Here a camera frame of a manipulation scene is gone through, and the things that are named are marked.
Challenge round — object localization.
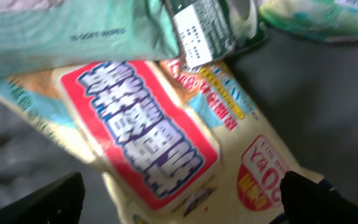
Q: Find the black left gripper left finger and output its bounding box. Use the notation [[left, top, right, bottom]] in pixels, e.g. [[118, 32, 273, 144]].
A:
[[0, 172, 85, 224]]

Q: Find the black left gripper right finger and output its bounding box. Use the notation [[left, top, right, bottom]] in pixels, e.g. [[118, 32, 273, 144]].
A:
[[280, 171, 358, 224]]

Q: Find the yellow red snack bag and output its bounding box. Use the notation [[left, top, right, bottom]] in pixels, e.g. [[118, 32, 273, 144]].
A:
[[0, 60, 323, 223]]

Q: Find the teal kleenex tissue pack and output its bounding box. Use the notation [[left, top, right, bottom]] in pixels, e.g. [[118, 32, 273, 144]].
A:
[[259, 0, 358, 42]]

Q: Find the green zam-buk box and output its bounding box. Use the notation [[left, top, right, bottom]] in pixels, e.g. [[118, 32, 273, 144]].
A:
[[165, 0, 266, 68]]

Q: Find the grey plastic mesh basket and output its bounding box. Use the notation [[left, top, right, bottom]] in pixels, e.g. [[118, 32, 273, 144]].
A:
[[0, 29, 358, 223]]

